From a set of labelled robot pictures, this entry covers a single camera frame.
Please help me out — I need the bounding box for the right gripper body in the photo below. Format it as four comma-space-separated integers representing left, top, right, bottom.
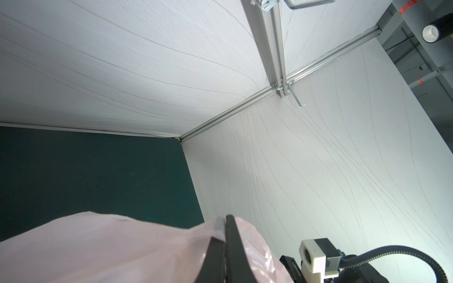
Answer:
280, 255, 307, 283

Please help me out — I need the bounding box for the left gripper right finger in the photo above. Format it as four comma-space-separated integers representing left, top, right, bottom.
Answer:
225, 215, 257, 283

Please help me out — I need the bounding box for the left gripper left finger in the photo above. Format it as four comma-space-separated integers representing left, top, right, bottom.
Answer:
195, 238, 225, 283

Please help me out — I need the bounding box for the pink plastic bag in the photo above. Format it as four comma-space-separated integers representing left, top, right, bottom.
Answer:
0, 211, 294, 283

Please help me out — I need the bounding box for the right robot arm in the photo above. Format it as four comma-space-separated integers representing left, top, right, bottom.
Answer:
280, 255, 389, 283

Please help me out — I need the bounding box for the metal hook clamp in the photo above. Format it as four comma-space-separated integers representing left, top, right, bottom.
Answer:
251, 0, 336, 12
277, 80, 306, 107

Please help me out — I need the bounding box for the black white pipe end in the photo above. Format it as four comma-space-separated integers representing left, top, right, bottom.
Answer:
422, 13, 453, 44

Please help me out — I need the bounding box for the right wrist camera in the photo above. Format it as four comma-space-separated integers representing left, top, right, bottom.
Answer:
299, 238, 342, 283

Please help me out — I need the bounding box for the right black cable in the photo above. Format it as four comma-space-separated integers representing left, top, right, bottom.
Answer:
340, 245, 449, 283

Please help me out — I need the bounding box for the metal crossbar rail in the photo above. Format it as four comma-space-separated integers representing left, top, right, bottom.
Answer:
258, 1, 287, 99

